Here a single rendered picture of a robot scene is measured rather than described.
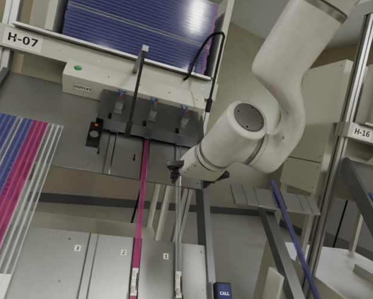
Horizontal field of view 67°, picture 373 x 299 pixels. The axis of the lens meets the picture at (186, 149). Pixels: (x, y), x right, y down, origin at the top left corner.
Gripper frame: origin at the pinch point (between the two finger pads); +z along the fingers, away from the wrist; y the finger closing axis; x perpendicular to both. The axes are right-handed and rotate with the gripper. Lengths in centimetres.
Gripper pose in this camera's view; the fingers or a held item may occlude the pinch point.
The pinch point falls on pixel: (190, 179)
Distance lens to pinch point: 77.3
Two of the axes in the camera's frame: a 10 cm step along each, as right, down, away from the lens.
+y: -9.4, -1.9, -2.7
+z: -3.3, 4.5, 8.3
